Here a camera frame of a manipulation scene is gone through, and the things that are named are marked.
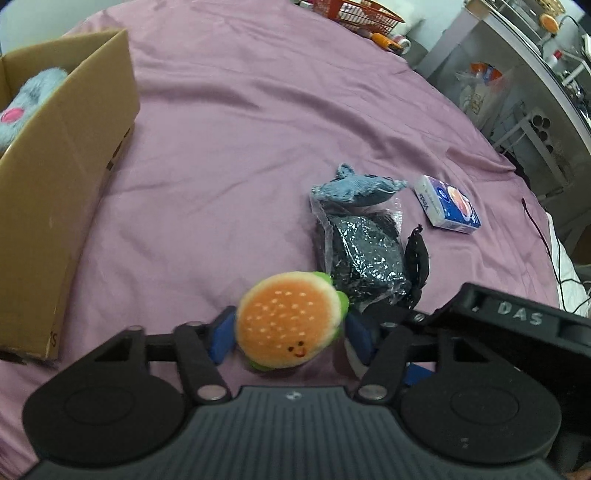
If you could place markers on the white plastic shopping bag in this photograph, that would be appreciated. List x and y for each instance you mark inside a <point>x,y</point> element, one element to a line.
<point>482,92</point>

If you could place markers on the red plastic basket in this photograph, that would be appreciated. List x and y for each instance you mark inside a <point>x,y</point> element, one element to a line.
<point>364,16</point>

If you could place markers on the blue shark plush toy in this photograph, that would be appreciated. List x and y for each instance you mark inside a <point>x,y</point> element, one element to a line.
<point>355,188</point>

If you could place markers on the light blue fluffy plush toy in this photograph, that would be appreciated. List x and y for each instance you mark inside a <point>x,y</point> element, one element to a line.
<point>25,104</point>

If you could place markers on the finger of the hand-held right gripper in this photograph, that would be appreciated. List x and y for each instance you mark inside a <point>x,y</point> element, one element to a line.
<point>415,374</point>

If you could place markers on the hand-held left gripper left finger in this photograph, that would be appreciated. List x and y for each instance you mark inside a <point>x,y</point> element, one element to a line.
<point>220,339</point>

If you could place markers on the orange utility knife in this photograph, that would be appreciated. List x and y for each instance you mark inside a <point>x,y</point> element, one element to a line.
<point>385,41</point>

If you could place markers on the cardboard box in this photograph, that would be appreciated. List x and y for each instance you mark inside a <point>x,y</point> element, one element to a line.
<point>60,198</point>

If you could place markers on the orange round desk lamp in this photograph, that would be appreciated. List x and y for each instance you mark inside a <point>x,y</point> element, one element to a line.
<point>549,22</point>

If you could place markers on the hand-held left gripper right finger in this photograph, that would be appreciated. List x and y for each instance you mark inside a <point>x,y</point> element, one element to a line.
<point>361,339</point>

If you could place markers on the purple bed sheet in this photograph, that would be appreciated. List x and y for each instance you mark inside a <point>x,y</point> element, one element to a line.
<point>258,138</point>

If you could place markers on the clear bag with dark cloth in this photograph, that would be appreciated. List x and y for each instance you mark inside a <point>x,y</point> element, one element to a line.
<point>364,258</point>

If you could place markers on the white and blue tissue pack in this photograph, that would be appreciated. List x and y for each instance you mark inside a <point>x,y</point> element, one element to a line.
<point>447,207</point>

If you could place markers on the burger plush toy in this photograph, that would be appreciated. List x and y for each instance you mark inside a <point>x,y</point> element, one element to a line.
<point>288,321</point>

